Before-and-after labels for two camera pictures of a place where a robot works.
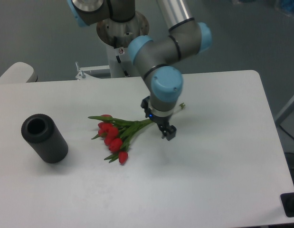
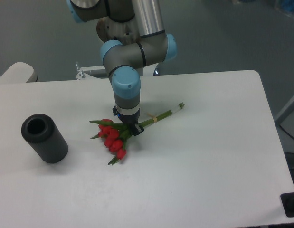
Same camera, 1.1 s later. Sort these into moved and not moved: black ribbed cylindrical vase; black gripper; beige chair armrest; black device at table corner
Moved: black gripper
Not moved: black ribbed cylindrical vase; beige chair armrest; black device at table corner
